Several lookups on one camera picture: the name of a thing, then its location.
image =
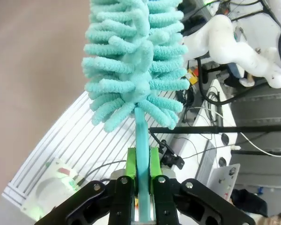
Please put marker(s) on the yellow small box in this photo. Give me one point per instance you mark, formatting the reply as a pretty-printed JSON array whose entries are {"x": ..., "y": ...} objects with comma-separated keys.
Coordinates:
[{"x": 192, "y": 76}]

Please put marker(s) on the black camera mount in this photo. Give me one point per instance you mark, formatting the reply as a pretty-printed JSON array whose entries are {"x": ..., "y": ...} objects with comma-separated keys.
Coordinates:
[{"x": 171, "y": 157}]

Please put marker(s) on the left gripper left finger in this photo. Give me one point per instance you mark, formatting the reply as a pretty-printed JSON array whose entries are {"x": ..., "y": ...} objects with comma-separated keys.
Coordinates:
[{"x": 117, "y": 194}]

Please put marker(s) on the white shoe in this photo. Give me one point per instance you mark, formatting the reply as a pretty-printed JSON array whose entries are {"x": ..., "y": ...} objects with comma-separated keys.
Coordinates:
[{"x": 247, "y": 82}]

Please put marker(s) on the white slatted base plate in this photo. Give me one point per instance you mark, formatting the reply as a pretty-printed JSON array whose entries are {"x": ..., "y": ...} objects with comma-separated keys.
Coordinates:
[{"x": 72, "y": 140}]

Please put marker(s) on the black bag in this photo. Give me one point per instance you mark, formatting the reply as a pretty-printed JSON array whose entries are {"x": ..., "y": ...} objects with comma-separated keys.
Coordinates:
[{"x": 248, "y": 201}]

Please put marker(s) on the black tripod pole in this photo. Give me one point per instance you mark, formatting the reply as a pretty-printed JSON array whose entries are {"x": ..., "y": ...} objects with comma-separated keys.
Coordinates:
[{"x": 224, "y": 129}]

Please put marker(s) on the laptop with stickers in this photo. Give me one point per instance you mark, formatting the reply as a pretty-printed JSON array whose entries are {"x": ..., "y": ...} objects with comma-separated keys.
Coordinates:
[{"x": 224, "y": 182}]

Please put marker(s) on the teal microfiber duster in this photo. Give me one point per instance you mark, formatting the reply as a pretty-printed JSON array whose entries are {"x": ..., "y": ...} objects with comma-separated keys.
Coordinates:
[{"x": 133, "y": 58}]

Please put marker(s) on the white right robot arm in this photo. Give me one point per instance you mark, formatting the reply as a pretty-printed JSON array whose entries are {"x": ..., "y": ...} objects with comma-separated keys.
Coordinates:
[{"x": 224, "y": 42}]

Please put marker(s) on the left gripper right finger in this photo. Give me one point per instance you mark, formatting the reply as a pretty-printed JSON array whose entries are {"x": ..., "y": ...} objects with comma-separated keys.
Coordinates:
[{"x": 168, "y": 199}]

